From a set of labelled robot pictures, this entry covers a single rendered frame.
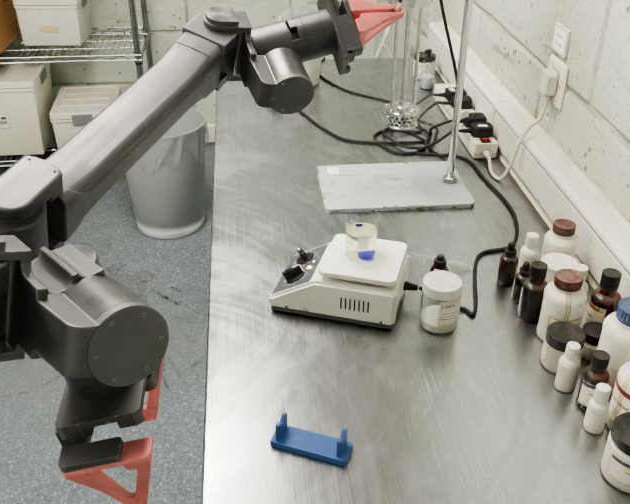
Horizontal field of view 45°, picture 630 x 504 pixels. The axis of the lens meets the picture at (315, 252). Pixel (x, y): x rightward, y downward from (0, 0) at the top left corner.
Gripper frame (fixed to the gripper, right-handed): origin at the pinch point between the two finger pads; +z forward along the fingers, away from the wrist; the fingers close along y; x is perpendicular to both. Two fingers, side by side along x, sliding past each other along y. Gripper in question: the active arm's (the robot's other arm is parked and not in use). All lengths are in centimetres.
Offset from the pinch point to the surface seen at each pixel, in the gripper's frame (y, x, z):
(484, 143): -10, 67, 31
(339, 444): -50, -1, -24
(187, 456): -59, 106, -55
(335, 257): -26.8, 22.3, -14.4
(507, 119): -7, 62, 36
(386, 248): -27.7, 23.9, -6.1
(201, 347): -34, 141, -46
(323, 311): -34.2, 23.0, -18.7
